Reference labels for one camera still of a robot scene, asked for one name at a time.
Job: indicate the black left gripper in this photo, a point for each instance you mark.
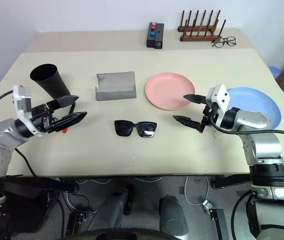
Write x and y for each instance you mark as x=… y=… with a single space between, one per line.
x=43 y=120

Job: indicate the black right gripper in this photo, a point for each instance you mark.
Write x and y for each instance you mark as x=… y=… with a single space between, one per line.
x=211 y=113

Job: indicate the black sunglasses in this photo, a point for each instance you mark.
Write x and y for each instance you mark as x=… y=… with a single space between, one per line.
x=123 y=128

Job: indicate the dark round robot base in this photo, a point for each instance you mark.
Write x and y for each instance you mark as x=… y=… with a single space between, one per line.
x=119 y=235

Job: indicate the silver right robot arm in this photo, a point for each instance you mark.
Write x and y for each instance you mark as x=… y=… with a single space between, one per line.
x=256 y=120

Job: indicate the small red object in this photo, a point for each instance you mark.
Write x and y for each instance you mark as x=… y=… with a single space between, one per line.
x=65 y=130

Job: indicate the pink plate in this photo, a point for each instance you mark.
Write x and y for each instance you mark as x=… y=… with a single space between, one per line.
x=166 y=90

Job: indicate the black plastic cup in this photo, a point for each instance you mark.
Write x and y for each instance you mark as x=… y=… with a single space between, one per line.
x=49 y=80

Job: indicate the grey metal holder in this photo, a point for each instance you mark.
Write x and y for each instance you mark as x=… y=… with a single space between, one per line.
x=116 y=85

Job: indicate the blue plate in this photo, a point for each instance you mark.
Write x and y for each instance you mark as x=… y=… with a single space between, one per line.
x=256 y=100

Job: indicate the wooden peg rack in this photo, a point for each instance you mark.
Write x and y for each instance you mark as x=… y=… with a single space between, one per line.
x=194 y=38

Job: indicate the clear brown-framed glasses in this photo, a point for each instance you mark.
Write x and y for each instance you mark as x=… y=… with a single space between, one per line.
x=224 y=40

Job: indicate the black box with coloured buttons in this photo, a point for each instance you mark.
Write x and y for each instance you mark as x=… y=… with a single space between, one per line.
x=151 y=40

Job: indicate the light blue plastic container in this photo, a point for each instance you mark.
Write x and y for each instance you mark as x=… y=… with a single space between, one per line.
x=274 y=72

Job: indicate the dark grey rounded shape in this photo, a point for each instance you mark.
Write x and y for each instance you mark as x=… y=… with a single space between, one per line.
x=114 y=207
x=173 y=215

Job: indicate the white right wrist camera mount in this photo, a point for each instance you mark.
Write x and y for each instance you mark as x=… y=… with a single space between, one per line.
x=219 y=96

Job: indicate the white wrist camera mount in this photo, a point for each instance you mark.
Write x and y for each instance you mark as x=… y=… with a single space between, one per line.
x=219 y=96
x=22 y=102

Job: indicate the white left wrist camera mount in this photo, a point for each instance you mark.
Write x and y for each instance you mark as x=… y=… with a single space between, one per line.
x=22 y=102

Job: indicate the black table frame bar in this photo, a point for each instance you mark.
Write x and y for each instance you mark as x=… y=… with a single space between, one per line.
x=44 y=184
x=231 y=182

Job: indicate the black caster bracket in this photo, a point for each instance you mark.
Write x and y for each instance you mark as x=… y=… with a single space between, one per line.
x=214 y=215
x=78 y=220

